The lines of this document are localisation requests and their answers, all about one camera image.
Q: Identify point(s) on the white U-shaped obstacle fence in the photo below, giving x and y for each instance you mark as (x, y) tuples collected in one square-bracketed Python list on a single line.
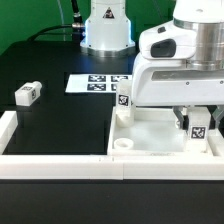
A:
[(106, 166)]

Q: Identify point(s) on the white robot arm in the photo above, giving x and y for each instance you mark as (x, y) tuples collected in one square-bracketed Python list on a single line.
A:
[(195, 35)]

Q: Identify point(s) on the white square table top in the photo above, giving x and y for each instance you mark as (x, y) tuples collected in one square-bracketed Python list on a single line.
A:
[(153, 133)]

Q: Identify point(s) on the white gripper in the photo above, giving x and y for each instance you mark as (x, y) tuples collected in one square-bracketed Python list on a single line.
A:
[(169, 83)]

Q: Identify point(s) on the white marker sheet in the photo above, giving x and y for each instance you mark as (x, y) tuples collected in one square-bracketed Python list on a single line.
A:
[(94, 83)]

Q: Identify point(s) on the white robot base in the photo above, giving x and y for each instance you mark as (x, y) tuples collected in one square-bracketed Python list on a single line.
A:
[(108, 30)]

